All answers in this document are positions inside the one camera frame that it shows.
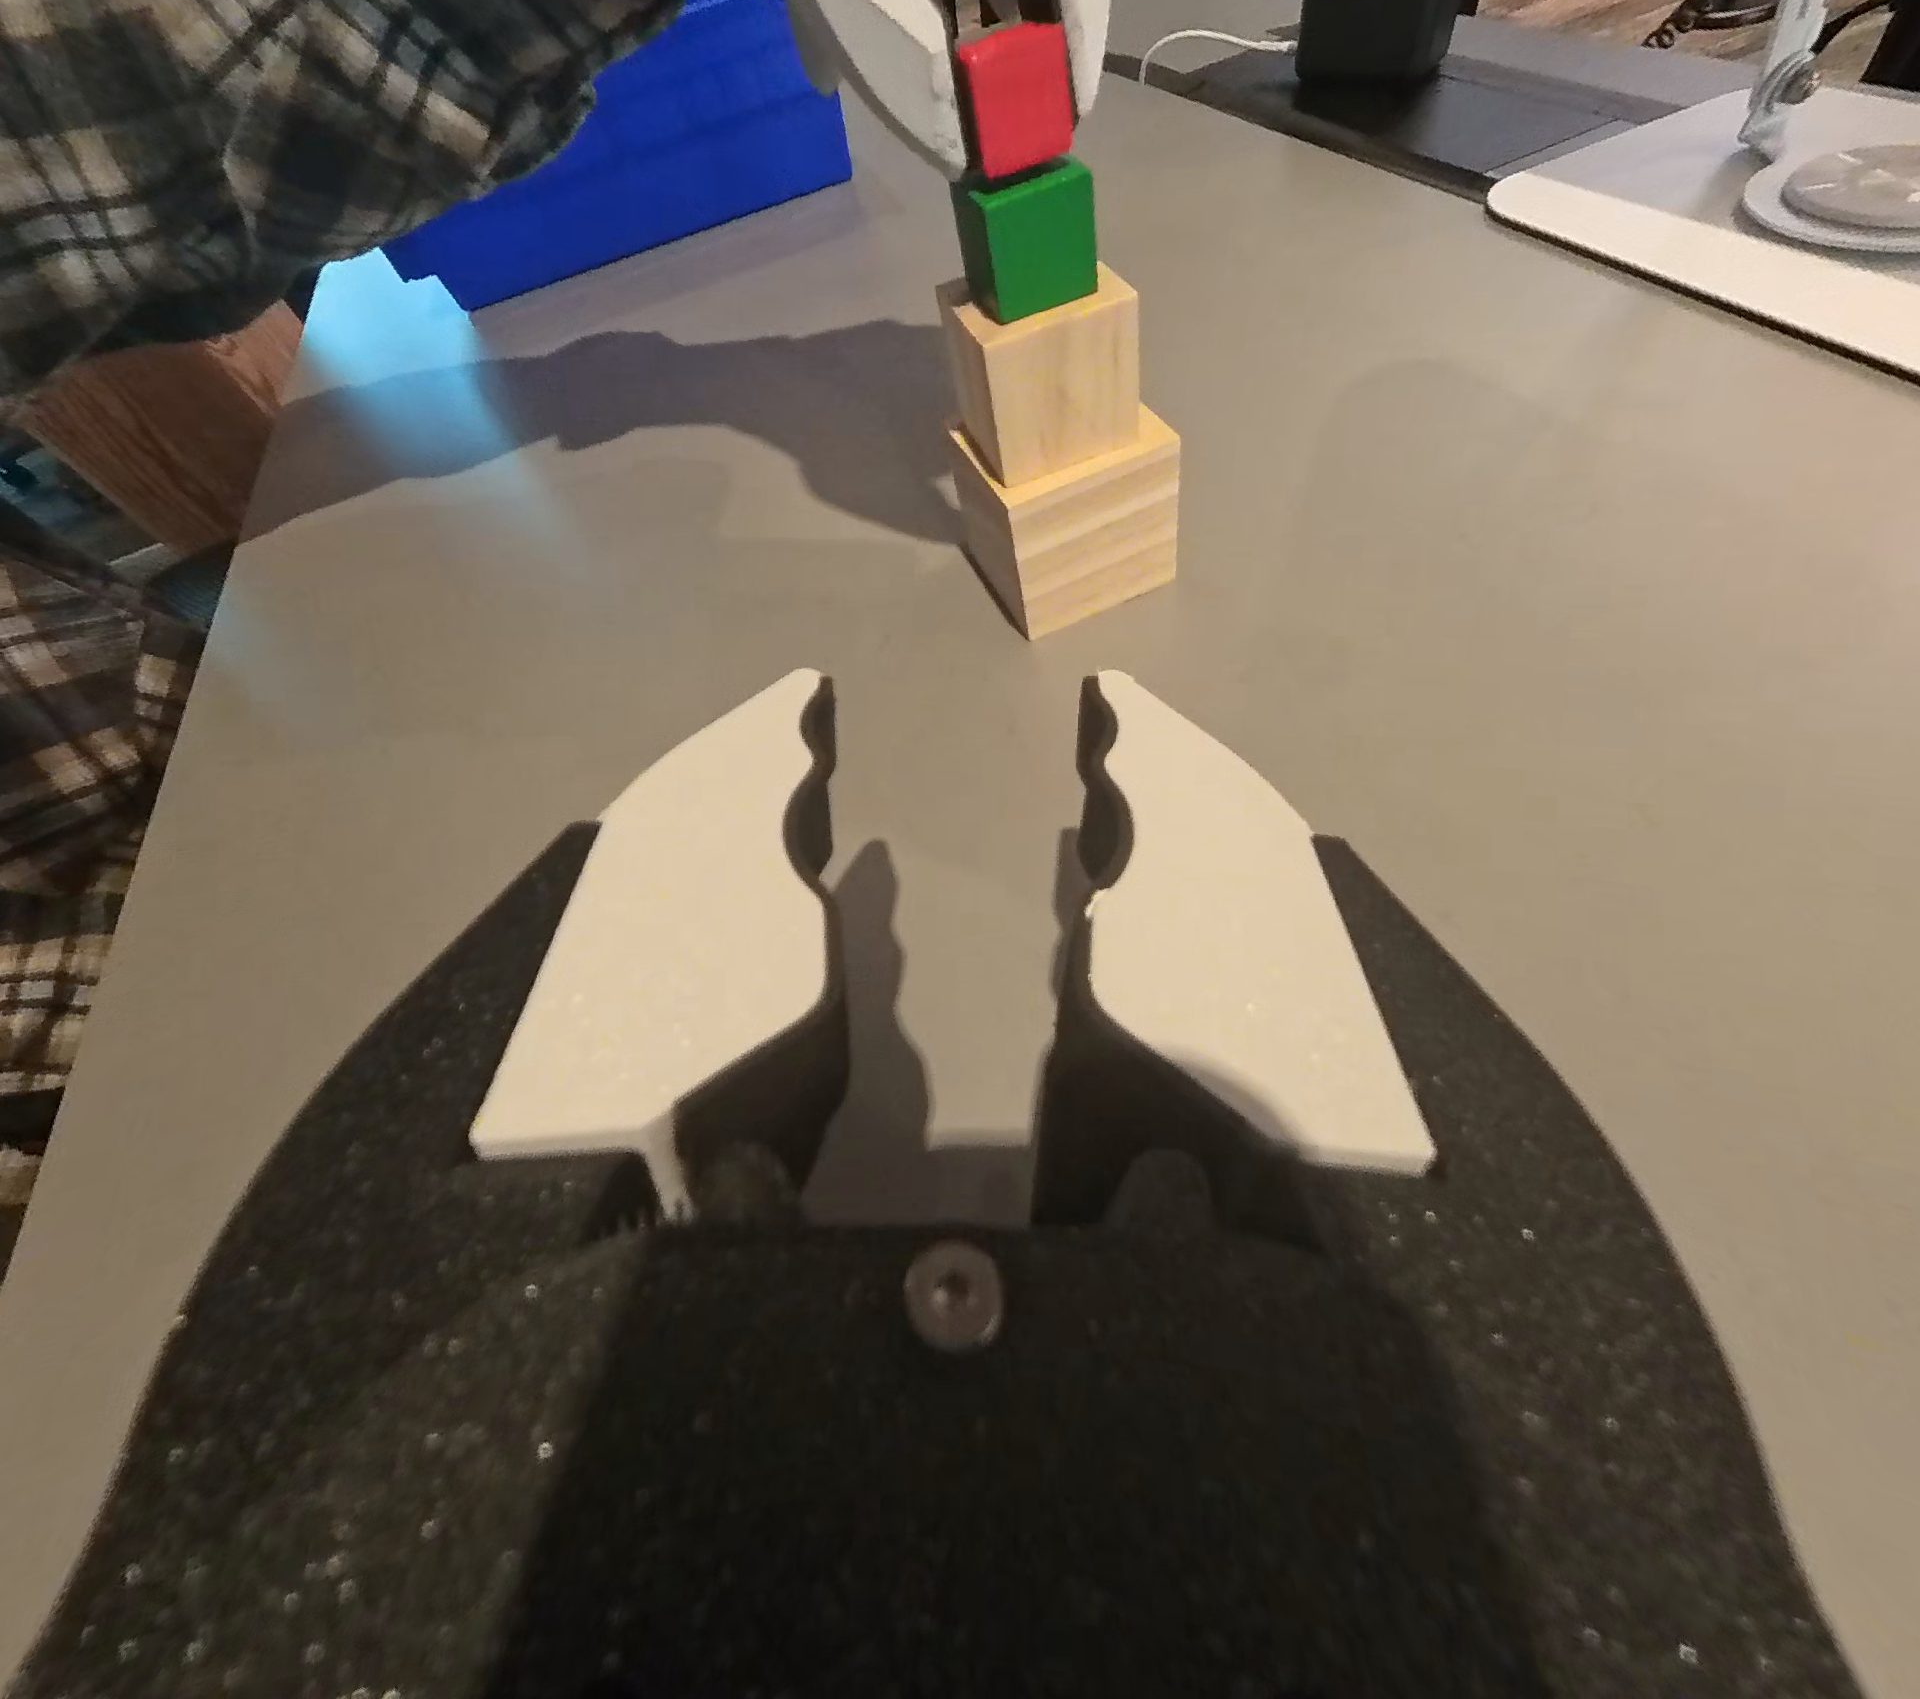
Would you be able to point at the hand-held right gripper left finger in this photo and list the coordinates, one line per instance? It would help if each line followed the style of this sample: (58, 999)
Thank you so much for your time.
(660, 979)

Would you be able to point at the black desk mat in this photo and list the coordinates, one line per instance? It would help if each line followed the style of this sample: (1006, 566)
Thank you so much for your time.
(1441, 116)

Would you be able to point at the person's plaid shirt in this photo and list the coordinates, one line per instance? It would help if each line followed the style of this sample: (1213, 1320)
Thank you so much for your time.
(75, 813)

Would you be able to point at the blue box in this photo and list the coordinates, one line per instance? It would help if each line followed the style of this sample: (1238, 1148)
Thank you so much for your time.
(675, 139)

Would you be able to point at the small natural wooden cube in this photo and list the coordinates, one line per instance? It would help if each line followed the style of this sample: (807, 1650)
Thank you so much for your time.
(1052, 380)

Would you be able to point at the dark grey speaker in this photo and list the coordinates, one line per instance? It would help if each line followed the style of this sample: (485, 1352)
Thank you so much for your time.
(1380, 4)

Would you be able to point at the wooden cabinet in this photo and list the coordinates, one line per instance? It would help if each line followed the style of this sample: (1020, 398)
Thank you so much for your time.
(165, 423)

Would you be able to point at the red wooden cube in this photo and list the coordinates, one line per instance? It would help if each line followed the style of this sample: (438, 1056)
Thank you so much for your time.
(1020, 98)

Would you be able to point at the person's left forearm plaid sleeve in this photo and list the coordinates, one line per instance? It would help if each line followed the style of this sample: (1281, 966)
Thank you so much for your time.
(269, 33)

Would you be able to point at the white desk lamp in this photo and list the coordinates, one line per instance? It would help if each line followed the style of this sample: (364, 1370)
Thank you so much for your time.
(1844, 186)

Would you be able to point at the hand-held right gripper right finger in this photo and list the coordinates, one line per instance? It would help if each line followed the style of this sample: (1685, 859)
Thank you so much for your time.
(1247, 964)

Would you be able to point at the large natural wooden cube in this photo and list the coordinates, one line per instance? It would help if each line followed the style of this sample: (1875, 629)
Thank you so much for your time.
(1083, 535)

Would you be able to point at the white desk mat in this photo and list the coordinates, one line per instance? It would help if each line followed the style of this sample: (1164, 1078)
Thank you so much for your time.
(1667, 214)

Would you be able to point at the green wooden cube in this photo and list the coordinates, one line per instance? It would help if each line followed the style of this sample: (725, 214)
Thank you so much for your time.
(1032, 243)

